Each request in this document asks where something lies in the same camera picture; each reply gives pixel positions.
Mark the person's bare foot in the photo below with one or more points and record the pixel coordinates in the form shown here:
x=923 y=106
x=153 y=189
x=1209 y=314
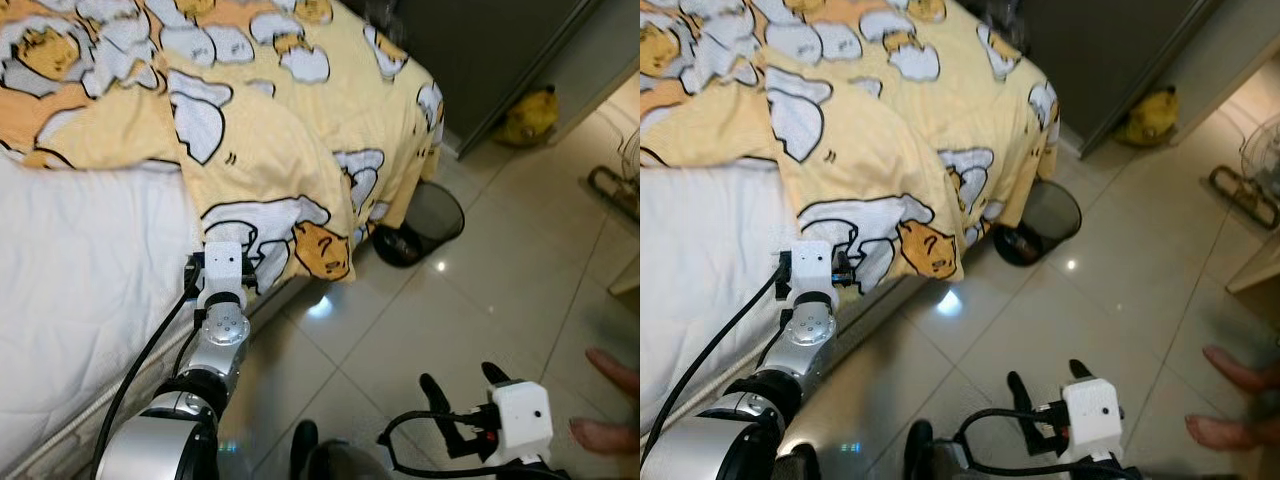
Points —
x=615 y=372
x=1240 y=370
x=1230 y=433
x=605 y=437

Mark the white quilted mattress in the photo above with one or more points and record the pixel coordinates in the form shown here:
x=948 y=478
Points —
x=80 y=280
x=700 y=280

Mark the light wooden cabinet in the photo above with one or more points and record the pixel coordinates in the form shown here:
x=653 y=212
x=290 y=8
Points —
x=1255 y=270

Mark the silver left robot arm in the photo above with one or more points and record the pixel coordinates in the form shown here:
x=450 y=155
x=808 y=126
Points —
x=225 y=335
x=810 y=335

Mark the dark grey wardrobe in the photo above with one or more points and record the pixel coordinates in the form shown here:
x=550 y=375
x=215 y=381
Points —
x=1100 y=50
x=480 y=50

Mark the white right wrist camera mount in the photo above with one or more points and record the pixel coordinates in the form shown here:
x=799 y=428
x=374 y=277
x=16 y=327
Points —
x=1092 y=420
x=520 y=420

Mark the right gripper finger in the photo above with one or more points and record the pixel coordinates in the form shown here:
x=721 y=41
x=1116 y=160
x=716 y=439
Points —
x=496 y=374
x=1030 y=412
x=1081 y=370
x=445 y=415

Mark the yellow cartoon print blanket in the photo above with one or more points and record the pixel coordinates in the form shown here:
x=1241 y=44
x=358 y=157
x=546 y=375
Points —
x=250 y=130
x=880 y=130

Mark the yellow plush toy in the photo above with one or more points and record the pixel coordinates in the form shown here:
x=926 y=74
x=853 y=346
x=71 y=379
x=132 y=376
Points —
x=1150 y=118
x=530 y=118

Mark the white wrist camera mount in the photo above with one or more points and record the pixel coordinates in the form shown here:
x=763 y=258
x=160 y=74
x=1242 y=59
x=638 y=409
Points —
x=1092 y=420
x=520 y=420
x=222 y=265
x=812 y=265

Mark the black mesh waste bin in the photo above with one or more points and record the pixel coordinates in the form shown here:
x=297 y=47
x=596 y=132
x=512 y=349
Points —
x=430 y=220
x=1050 y=215

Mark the grey robot leg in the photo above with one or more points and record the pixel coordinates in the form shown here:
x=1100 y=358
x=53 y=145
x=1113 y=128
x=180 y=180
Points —
x=965 y=465
x=350 y=465

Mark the black robot foot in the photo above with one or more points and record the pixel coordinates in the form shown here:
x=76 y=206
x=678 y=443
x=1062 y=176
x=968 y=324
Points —
x=303 y=450
x=918 y=450

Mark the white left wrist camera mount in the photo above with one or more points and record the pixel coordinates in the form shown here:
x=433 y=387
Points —
x=222 y=265
x=812 y=265

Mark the floor fan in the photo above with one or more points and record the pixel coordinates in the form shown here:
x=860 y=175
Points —
x=1245 y=195
x=615 y=190

